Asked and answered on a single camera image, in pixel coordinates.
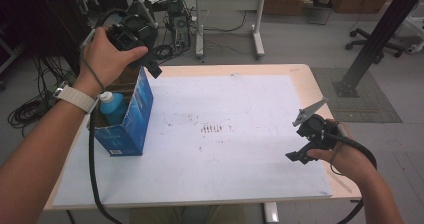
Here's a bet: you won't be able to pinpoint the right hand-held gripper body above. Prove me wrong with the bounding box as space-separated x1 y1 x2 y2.
292 97 340 151

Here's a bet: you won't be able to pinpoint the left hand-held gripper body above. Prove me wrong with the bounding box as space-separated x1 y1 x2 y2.
106 0 160 53

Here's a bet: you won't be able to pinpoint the blue bottle with white cap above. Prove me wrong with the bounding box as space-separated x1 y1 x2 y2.
99 91 128 126

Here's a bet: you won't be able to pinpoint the blue cardboard box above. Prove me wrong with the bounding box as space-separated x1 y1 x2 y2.
89 65 155 157

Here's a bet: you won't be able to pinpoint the person's right hand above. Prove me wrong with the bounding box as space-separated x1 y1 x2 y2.
306 118 376 179

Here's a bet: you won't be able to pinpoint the person's left hand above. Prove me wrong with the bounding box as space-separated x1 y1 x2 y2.
72 26 149 98

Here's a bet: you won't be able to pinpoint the computer tower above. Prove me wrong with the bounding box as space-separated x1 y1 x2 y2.
166 0 194 50

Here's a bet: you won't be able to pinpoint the grey floor mat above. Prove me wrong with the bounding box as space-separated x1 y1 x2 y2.
311 67 403 124

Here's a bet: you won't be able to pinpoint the white table leg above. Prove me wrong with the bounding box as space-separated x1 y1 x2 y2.
263 202 280 224

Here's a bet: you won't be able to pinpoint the white sheet table cover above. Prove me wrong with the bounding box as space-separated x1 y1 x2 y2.
52 74 334 208

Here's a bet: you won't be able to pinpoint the white band wristwatch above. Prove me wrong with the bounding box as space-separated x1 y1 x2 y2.
49 82 100 115

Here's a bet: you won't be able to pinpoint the dark curtain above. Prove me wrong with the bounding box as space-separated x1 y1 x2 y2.
0 0 93 74

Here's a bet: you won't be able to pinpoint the black office chair base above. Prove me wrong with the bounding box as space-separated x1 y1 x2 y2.
345 27 406 65

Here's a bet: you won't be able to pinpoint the black metal pillar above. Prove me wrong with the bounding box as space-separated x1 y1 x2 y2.
332 0 424 98

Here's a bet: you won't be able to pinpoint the person's trousers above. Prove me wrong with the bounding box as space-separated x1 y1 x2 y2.
128 205 247 224

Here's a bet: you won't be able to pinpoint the brown cardboard box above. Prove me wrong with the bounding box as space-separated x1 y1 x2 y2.
263 0 313 17

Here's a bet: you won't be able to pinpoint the grey right wrist cord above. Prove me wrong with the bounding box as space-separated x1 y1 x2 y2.
329 140 346 177

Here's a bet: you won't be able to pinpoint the grey wrist cord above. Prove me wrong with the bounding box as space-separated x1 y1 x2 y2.
329 140 346 177
79 28 106 92

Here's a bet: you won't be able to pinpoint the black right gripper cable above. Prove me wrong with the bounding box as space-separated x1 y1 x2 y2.
321 130 379 224

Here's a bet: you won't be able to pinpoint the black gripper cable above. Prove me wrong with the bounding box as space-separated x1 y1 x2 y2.
87 7 130 224
321 130 379 224

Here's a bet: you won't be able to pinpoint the grey left wrist cord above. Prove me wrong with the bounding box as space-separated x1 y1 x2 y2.
79 28 106 92

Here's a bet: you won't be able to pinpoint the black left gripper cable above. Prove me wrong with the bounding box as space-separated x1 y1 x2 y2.
87 7 130 224

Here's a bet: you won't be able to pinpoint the bundle of black floor cables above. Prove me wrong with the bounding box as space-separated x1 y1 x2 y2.
7 55 78 130

